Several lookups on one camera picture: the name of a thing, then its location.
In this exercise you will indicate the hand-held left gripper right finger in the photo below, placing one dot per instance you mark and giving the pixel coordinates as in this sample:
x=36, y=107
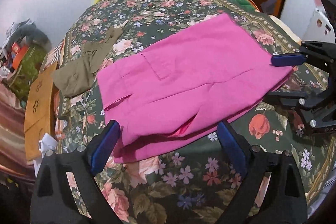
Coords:
x=232, y=148

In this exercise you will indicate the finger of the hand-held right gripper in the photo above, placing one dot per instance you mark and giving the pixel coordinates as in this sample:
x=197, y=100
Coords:
x=287, y=60
x=288, y=99

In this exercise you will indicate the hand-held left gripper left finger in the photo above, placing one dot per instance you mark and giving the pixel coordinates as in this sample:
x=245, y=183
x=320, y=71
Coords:
x=103, y=150

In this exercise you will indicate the pink pants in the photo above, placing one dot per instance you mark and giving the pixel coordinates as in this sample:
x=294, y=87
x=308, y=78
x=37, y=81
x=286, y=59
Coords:
x=183, y=69

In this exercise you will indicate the cream blanket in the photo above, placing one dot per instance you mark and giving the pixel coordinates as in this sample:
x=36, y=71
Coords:
x=287, y=28

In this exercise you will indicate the white plastic item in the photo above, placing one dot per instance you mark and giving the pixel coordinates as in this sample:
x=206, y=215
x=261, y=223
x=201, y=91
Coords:
x=48, y=142

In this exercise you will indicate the floral bedspread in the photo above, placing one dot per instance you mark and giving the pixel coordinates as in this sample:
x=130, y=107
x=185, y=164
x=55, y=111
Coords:
x=183, y=187

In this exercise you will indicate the olive green garment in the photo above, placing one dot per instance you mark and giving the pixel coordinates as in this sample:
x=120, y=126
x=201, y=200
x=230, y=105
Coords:
x=78, y=71

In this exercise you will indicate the striped brown cloth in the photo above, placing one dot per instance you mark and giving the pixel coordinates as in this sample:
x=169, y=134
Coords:
x=11, y=129

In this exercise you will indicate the green patterned cloth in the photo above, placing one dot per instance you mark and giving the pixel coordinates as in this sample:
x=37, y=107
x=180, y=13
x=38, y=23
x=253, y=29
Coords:
x=27, y=73

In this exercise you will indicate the orange box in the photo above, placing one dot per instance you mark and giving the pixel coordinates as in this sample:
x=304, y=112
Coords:
x=19, y=54

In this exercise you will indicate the grey cloth pile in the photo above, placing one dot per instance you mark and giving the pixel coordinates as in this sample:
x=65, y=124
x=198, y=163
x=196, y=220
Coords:
x=29, y=32

